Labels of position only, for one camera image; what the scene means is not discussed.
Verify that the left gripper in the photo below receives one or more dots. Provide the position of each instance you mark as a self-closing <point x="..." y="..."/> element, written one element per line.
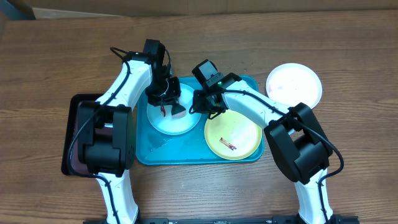
<point x="171" y="98"/>

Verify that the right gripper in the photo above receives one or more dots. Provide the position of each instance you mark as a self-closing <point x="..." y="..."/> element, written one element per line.
<point x="199" y="107"/>

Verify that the green and pink sponge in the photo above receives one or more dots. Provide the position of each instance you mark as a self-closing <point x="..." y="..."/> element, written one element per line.
<point x="178" y="111"/>

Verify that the light blue plate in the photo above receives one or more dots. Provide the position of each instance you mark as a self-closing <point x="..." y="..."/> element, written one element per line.
<point x="177" y="124"/>

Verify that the white plate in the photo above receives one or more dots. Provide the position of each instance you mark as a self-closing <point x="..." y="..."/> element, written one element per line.
<point x="294" y="83"/>

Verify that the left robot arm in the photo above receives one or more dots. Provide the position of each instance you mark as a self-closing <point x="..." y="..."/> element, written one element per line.
<point x="103" y="147"/>

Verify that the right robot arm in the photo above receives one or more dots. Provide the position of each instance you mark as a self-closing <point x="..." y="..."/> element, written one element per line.
<point x="297" y="142"/>

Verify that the teal plastic serving tray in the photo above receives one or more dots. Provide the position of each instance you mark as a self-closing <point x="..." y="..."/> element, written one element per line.
<point x="154" y="148"/>

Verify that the black tray with red liquid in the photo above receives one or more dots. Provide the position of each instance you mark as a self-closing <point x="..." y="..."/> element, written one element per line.
<point x="70" y="130"/>

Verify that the yellow green-rimmed plate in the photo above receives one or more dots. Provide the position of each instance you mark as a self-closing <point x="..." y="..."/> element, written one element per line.
<point x="232" y="136"/>

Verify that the cardboard sheet at back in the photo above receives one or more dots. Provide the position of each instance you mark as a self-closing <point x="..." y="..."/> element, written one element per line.
<point x="203" y="7"/>

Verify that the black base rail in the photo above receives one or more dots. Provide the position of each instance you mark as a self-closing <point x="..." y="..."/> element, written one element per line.
<point x="336" y="219"/>

